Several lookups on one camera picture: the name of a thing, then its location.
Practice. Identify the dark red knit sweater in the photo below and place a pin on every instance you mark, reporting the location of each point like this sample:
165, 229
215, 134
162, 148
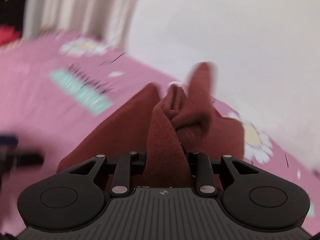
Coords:
165, 128

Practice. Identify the hanging dark clothes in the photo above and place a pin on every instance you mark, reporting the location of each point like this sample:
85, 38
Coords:
12, 13

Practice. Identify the red cloth pile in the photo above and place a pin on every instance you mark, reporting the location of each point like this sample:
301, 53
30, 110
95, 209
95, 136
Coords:
8, 34

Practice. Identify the cream floral satin curtain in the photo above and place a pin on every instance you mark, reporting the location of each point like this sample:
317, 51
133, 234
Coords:
109, 20

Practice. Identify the pink floral bed sheet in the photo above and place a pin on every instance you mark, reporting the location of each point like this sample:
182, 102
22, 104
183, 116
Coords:
57, 89

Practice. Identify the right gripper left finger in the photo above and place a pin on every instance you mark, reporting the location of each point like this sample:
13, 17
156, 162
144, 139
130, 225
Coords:
74, 198

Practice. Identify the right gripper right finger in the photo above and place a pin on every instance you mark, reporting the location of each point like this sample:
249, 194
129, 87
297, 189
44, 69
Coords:
249, 195

